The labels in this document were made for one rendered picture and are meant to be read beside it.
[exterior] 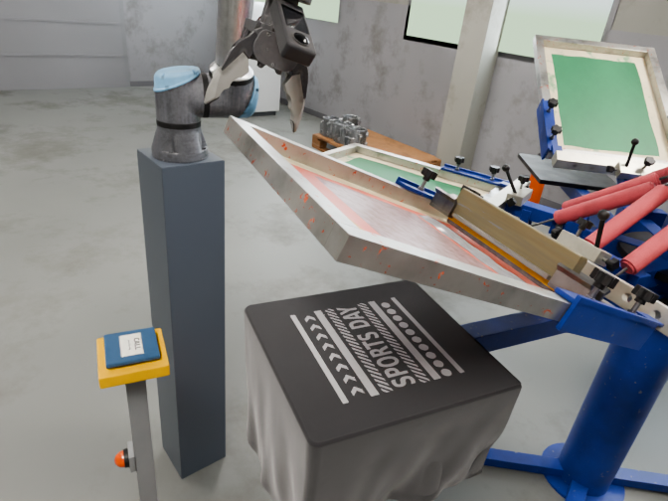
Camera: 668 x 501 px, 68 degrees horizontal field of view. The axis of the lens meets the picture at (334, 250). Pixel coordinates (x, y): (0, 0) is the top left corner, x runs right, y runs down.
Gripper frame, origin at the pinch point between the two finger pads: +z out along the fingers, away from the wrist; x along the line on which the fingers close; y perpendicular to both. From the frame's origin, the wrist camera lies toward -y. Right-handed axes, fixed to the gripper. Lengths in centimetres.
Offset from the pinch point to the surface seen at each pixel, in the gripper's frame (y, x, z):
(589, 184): 76, -197, -7
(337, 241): -27.3, -4.9, 6.4
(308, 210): -17.8, -5.0, 6.4
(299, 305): 18, -32, 43
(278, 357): 2, -22, 46
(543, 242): -10, -65, 5
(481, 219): 8, -65, 7
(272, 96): 603, -233, 55
